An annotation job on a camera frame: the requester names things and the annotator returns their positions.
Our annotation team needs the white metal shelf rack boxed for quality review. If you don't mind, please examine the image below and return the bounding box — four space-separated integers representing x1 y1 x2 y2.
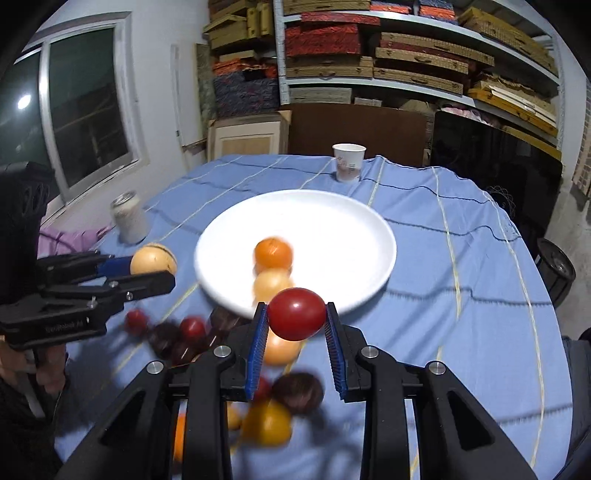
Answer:
272 0 566 153

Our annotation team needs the pale yellow round fruit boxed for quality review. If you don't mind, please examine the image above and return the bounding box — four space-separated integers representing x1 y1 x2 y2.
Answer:
130 243 178 278
253 269 294 303

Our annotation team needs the black round stool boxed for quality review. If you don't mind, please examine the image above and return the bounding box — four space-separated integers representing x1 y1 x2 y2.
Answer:
536 237 577 310

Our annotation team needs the blue striped tablecloth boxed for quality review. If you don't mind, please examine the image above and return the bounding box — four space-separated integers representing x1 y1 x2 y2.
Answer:
34 154 575 480

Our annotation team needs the brown cardboard board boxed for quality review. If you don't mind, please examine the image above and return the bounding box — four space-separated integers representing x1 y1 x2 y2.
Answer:
288 104 428 167

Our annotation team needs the stack of dark patterned boxes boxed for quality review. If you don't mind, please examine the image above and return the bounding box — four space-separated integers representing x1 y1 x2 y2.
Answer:
203 0 280 118

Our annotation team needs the white wall conduit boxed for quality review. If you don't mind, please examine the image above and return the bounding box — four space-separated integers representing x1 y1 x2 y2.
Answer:
171 44 183 139

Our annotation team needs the dark red plum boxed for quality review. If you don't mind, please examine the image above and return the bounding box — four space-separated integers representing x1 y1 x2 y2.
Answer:
171 339 208 365

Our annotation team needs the sliding glass window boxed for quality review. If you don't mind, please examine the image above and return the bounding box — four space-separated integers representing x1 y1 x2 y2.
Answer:
0 11 151 204

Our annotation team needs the person's left forearm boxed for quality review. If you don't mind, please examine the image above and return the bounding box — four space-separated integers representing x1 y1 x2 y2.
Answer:
0 378 63 480

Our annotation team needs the black jacket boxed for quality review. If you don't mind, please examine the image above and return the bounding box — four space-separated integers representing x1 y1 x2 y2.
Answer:
563 328 591 462

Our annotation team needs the pale orange round fruit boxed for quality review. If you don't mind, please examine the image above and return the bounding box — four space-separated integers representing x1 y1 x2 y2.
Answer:
263 330 303 367

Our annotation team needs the yellow green tangerine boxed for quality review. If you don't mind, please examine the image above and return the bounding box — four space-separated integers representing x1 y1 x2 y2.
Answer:
242 401 293 446

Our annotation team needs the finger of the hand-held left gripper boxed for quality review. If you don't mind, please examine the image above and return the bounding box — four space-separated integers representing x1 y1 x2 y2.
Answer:
41 271 177 319
37 251 134 289

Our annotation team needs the pink cloth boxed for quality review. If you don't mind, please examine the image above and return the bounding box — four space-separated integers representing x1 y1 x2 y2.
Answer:
37 224 116 259

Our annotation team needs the grey stone slab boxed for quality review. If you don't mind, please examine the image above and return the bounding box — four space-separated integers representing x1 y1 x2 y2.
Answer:
196 44 218 123

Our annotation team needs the black glossy panel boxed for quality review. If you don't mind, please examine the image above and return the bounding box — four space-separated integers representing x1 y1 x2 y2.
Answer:
429 111 564 259

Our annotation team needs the dark purple mangosteen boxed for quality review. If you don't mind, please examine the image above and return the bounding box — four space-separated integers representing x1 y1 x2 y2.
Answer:
148 322 182 358
208 305 252 337
271 373 325 415

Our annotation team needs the orange tangerine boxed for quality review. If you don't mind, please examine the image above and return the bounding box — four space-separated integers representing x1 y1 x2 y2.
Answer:
173 413 186 463
254 237 294 273

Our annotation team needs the white drink can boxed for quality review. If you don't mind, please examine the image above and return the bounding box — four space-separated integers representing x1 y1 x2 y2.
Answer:
110 191 149 244

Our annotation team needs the person's left hand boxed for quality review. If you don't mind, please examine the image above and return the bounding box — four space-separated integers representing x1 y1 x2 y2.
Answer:
0 342 70 402

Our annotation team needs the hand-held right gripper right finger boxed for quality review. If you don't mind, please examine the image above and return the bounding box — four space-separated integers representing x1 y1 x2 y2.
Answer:
323 302 539 480

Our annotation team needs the white round plate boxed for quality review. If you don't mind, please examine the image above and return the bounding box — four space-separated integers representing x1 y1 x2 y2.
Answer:
194 189 398 319

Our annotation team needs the pile of woven flat boxes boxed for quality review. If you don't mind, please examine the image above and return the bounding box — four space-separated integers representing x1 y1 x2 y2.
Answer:
283 0 561 148

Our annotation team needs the brick pattern paper strip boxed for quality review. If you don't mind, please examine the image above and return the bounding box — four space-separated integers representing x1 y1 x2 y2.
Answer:
573 78 591 195

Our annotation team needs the white paper cup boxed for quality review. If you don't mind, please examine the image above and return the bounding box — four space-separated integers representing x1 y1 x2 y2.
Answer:
332 143 367 183

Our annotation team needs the light wooden cabinet door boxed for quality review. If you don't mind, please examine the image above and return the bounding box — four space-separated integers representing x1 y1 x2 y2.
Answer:
208 111 293 162

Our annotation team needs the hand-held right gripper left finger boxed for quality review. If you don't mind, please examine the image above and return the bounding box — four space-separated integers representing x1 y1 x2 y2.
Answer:
55 302 269 480

